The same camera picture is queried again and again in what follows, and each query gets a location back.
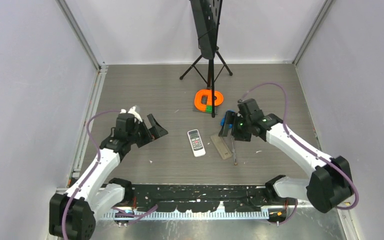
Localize clear handle screwdriver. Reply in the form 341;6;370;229
231;137;238;166

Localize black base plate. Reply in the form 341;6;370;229
125;184;299;214

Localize white air conditioner remote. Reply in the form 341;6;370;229
187;129;206;158

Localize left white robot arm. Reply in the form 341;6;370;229
48;106;168;240

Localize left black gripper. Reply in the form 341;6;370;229
128;115;167;149

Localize blue toy car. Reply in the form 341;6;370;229
220;112;228;127

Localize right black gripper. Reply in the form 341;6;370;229
218;111;252;143

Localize orange and green block toy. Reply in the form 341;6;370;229
193;89;224;113

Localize black tripod stand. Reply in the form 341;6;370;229
179;0;233;118

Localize beige remote control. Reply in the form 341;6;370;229
210;134;233;160

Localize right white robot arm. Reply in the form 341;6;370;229
218;98;360;213

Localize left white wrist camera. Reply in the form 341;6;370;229
119;105;143;122

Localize slotted cable duct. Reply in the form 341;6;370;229
102;209;270;221

